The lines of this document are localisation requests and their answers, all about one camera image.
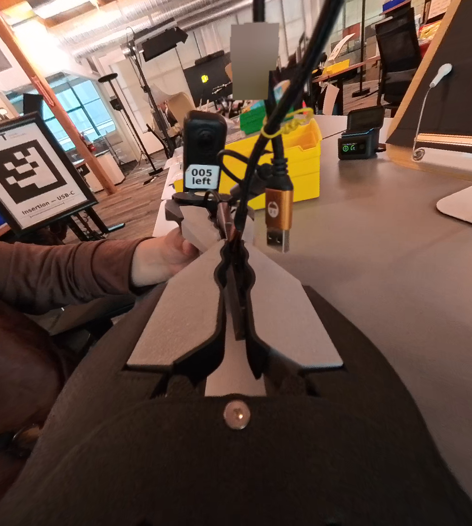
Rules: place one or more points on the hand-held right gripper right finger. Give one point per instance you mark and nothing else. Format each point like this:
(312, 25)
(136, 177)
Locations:
(289, 324)

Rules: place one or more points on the black monitor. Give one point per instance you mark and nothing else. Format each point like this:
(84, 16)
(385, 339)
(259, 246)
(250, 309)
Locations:
(209, 78)

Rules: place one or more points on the person's left hand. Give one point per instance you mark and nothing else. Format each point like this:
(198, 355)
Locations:
(158, 259)

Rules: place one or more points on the black office chair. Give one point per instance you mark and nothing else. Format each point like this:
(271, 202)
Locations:
(398, 45)

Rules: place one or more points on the black studio light on stand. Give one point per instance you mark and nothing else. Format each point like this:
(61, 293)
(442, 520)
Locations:
(162, 43)

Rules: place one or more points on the framed marker sign on easel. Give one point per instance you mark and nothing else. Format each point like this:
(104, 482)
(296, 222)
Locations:
(30, 172)

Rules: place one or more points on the black device with display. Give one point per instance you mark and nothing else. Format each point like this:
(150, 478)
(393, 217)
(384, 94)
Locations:
(361, 135)

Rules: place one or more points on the wooden support post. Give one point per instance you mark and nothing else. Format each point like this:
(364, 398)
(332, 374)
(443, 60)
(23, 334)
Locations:
(51, 94)

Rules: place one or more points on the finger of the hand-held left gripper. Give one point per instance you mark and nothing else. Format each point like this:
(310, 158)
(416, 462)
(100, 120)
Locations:
(249, 226)
(199, 226)

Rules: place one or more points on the green plastic bin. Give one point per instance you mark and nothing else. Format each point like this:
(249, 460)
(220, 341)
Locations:
(252, 119)

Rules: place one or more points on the yellow plastic bin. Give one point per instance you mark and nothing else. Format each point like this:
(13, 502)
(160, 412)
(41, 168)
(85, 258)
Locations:
(301, 172)

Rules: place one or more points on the person's brown clothing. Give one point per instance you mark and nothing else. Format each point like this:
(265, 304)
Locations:
(10, 370)

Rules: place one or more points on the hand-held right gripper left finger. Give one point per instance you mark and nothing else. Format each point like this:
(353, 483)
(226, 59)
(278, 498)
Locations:
(178, 320)

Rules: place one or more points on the person's left forearm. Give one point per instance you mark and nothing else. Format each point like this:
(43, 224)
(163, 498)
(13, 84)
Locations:
(55, 271)

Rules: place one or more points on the yellow twist tie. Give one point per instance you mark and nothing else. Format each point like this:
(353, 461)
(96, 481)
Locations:
(289, 119)

